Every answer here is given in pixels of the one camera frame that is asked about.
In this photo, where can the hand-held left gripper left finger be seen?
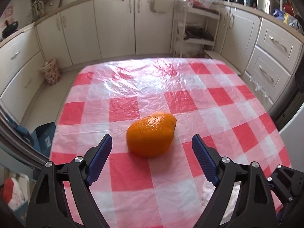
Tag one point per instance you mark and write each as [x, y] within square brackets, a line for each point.
[99, 156]

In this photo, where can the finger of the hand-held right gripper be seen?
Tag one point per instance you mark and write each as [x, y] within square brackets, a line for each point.
[285, 182]

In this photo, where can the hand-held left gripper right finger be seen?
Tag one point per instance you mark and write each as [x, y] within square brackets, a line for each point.
[204, 156]

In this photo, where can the orange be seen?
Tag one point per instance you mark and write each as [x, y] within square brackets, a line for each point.
[152, 135]

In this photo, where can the white refrigerator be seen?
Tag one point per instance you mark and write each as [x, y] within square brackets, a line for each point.
[294, 142]

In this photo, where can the blue box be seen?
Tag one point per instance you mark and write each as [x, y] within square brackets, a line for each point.
[45, 137]

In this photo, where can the red checkered tablecloth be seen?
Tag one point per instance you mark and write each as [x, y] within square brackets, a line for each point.
[142, 87]

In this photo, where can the red white plastic bag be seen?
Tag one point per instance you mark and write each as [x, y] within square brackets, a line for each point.
[14, 192]

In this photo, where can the floral waste bin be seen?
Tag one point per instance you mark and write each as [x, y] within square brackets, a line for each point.
[51, 73]

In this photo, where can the white step stool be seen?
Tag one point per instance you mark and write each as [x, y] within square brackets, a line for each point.
[223, 60]

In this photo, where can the white storage rack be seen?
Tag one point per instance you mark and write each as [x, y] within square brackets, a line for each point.
[197, 42]

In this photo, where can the dark wok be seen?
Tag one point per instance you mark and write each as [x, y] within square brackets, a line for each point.
[199, 33]

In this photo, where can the white kitchen cabinets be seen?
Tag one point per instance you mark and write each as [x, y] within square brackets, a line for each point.
[114, 28]

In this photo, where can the black frying pan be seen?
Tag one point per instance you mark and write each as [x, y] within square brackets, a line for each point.
[10, 29]

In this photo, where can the clear plastic bag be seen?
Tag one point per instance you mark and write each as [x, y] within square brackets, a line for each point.
[206, 1]

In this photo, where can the blue package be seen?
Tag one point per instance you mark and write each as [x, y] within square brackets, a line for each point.
[279, 14]

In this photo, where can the silver foil bag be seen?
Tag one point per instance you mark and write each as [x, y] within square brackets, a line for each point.
[293, 21]

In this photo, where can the white electric kettle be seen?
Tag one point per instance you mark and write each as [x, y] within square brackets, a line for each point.
[264, 1]

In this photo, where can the red cup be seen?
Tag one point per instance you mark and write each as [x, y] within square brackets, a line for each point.
[288, 9]

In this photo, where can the wall utensil rack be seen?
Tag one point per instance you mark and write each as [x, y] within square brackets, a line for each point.
[45, 6]

